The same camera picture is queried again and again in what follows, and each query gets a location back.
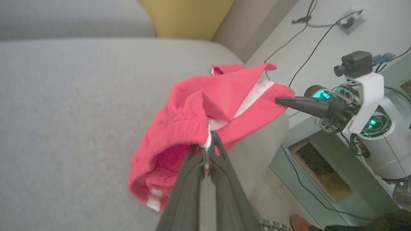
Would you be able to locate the grey fabric sofa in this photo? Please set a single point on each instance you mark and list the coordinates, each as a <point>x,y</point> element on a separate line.
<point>64,112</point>

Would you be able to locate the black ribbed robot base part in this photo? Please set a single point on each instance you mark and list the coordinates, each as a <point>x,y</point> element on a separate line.
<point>273,225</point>

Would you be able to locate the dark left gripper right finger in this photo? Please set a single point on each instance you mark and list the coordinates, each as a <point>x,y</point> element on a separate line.
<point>229,199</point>

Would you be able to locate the yellow sofa cushion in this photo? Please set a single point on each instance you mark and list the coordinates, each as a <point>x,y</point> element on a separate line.
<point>186,17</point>

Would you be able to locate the red white sports garment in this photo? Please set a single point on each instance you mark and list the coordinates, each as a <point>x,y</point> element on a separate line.
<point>244,86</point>

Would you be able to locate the brown round object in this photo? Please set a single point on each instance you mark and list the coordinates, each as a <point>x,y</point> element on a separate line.
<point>298,223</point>

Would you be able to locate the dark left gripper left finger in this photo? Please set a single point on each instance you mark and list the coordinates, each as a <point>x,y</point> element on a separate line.
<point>186,199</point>

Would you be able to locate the blue right camera connector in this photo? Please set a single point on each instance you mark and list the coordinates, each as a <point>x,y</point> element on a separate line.
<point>382,58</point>

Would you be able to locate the white wall socket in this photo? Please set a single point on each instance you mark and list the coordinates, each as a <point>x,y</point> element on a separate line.
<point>352,21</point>

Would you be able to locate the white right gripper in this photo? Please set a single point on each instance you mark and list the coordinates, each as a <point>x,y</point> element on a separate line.
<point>369,96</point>

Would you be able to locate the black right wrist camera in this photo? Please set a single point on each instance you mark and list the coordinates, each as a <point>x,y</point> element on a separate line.
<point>354,64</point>

